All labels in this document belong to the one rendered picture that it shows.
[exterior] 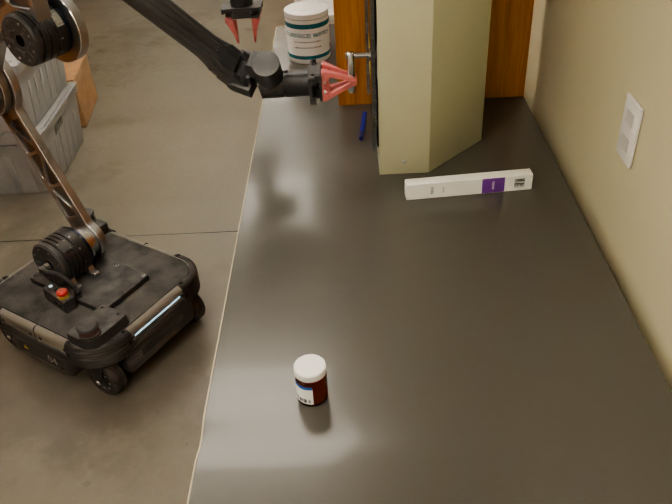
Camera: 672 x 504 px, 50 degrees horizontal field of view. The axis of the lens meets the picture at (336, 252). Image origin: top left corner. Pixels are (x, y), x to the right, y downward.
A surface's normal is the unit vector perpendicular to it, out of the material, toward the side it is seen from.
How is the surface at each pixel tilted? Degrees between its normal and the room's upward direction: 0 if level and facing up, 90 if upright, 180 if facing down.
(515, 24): 90
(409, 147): 90
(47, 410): 0
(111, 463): 0
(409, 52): 90
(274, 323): 0
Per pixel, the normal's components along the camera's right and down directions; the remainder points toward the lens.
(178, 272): -0.05, -0.80
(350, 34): 0.00, 0.60
